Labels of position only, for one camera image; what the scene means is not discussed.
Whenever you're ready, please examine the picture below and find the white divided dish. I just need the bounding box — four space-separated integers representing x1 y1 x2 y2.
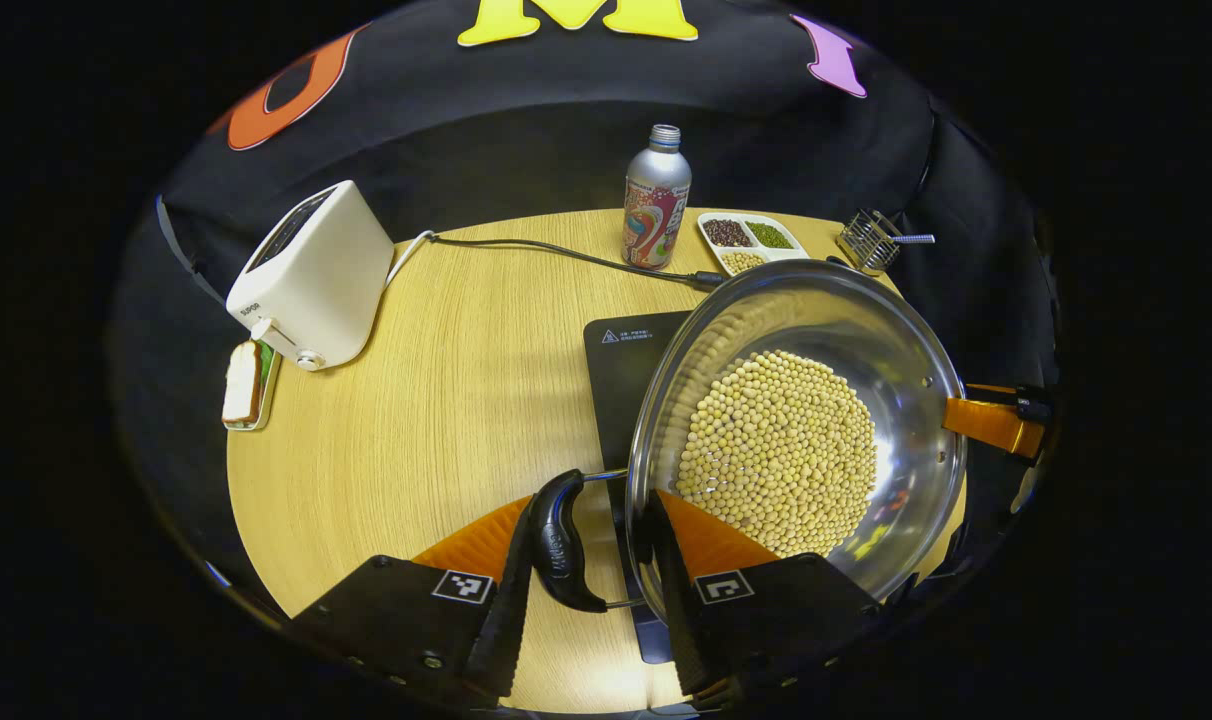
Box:
695 210 813 279

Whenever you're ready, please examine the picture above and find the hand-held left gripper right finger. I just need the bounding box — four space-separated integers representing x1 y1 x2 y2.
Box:
646 488 883 706

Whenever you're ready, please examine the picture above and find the white toaster cable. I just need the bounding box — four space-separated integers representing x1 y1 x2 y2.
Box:
385 229 438 288

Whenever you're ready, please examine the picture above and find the white toaster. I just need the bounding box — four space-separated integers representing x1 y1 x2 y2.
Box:
225 179 396 374

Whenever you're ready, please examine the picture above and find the small green tray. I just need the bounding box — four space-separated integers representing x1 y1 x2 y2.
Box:
220 337 284 434

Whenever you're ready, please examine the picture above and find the toast slice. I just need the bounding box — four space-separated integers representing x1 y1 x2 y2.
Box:
221 340 264 426

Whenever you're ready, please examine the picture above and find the black induction cooktop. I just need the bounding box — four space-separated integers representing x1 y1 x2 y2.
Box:
583 310 698 667

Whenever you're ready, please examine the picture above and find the silver drink bottle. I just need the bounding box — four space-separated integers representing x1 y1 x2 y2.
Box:
621 123 694 272

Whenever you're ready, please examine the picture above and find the black power cable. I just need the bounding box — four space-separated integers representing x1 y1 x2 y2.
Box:
430 234 729 292

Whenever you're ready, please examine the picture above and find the pile of yellow soybeans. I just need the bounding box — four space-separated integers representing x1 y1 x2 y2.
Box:
673 348 880 560

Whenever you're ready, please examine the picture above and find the metal wire holder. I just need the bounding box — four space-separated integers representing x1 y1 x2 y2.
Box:
835 207 903 277

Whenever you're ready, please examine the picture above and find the black backdrop cloth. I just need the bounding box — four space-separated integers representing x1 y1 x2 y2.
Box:
156 0 1059 401

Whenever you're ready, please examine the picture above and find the stainless steel pot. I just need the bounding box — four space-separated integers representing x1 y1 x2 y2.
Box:
530 258 970 641

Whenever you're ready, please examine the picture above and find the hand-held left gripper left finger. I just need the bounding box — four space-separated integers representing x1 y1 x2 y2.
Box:
291 495 538 701

